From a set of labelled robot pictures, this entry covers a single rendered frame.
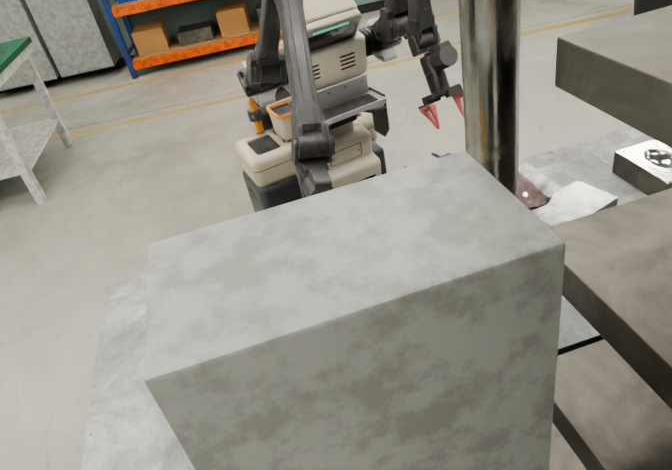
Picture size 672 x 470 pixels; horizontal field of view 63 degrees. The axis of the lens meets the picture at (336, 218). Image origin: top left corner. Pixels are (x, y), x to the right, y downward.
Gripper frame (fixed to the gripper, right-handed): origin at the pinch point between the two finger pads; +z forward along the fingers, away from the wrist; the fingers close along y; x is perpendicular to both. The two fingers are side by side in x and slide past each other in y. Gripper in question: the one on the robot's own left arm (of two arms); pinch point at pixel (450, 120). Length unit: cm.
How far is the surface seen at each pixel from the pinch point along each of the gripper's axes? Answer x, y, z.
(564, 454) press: -65, -40, 57
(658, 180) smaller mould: -34, 31, 32
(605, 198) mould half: -37.8, 9.8, 28.9
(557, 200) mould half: -31.9, 1.3, 25.9
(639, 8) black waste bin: 206, 324, -12
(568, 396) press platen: -81, -46, 36
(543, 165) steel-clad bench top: -2.7, 23.7, 23.4
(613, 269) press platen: -95, -45, 15
